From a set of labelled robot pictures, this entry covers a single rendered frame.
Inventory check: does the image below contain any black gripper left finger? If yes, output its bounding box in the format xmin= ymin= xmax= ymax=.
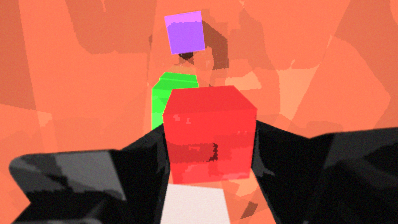
xmin=9 ymin=123 xmax=171 ymax=224

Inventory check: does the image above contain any purple block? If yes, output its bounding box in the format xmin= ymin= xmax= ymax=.
xmin=164 ymin=11 xmax=205 ymax=54

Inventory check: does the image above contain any red block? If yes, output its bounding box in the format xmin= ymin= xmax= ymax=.
xmin=162 ymin=85 xmax=258 ymax=184

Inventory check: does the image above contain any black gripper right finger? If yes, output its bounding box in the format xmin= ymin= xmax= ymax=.
xmin=251 ymin=120 xmax=398 ymax=224

